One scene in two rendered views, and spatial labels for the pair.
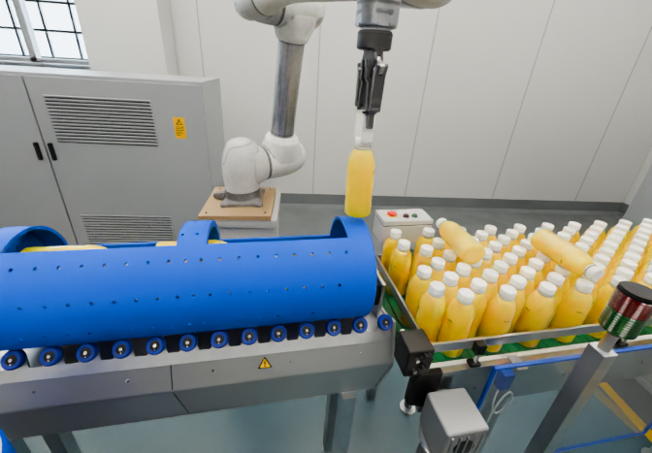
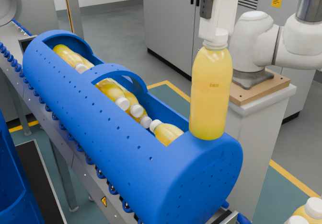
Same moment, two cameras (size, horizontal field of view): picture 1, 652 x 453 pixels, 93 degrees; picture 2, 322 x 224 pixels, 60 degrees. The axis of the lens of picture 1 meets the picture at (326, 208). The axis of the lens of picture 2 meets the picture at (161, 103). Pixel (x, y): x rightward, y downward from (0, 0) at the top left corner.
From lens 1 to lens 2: 0.65 m
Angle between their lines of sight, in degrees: 55
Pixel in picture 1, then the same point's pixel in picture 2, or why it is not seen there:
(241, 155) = (243, 29)
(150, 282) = (58, 89)
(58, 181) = (195, 21)
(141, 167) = not seen: hidden behind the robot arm
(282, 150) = (295, 38)
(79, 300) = (41, 80)
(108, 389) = (57, 141)
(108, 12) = not seen: outside the picture
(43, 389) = (45, 121)
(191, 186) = not seen: hidden behind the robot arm
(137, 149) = (241, 9)
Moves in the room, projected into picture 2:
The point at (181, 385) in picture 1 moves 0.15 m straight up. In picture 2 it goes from (74, 169) to (66, 137)
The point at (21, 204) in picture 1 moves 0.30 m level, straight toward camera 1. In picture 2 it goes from (177, 30) to (170, 40)
